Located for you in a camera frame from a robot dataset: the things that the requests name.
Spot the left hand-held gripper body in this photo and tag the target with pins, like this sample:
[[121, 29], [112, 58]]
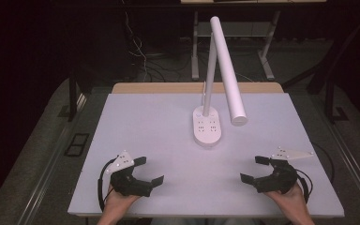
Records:
[[128, 184]]

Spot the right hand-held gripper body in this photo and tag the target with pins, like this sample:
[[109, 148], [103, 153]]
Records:
[[279, 179]]

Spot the person's left hand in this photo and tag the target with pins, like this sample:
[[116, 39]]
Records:
[[117, 204]]

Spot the person's right hand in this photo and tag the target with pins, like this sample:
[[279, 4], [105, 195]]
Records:
[[293, 203]]

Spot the white table mat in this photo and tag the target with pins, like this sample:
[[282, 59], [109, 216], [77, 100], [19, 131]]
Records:
[[175, 162]]

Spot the white desk lamp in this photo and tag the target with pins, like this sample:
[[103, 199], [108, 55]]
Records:
[[206, 131]]

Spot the black metal stand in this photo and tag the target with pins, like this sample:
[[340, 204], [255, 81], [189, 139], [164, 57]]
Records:
[[330, 100], [72, 97]]

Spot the black floor frame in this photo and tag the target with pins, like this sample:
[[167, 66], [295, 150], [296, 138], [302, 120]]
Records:
[[76, 144]]

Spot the grey metal table frame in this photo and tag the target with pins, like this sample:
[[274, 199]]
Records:
[[195, 62]]

